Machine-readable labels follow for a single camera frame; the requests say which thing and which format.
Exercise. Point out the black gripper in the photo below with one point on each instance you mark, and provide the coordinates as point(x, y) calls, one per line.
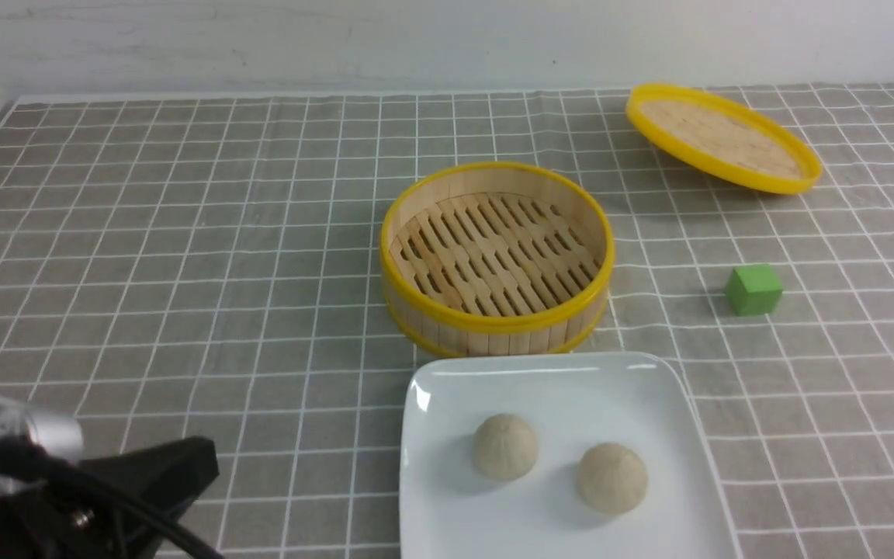
point(123, 506)

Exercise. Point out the white steamed bun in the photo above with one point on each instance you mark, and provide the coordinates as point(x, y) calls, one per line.
point(505, 447)
point(612, 479)

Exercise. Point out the white square plate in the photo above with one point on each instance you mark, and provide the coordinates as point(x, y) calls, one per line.
point(573, 401)

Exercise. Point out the grey checkered tablecloth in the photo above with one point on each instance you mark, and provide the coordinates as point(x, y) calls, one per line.
point(210, 267)

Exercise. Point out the yellow-rimmed bamboo steamer basket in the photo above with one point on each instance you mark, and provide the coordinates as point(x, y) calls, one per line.
point(496, 258)

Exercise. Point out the green cube block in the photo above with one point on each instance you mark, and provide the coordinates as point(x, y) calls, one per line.
point(753, 289)

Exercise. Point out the yellow-rimmed bamboo steamer lid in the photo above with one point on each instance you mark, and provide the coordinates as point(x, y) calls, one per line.
point(724, 139)

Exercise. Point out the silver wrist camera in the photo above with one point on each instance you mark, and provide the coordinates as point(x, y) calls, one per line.
point(59, 435)

